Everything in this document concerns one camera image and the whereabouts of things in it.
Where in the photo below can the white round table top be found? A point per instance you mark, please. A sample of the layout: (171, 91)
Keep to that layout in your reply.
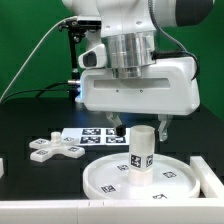
(113, 177)

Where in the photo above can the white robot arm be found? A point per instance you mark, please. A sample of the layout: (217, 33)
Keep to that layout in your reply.
(123, 72)

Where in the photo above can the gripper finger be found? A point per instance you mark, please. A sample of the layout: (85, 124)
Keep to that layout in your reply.
(119, 127)
(165, 121)

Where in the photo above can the white cross-shaped table base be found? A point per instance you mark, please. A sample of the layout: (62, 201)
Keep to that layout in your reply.
(45, 149)

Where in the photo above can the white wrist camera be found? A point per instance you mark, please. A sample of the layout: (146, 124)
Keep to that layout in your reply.
(96, 57)

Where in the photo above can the black camera on stand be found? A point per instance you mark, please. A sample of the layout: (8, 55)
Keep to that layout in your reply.
(77, 28)

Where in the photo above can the white marker sheet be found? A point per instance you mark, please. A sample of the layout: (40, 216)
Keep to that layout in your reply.
(96, 136)

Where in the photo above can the white L-shaped corner fence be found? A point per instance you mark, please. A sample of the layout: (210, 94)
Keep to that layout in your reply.
(206, 210)

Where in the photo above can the white block at left edge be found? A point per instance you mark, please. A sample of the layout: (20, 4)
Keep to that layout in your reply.
(1, 168)

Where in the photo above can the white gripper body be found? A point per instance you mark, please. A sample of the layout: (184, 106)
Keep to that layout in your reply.
(165, 87)

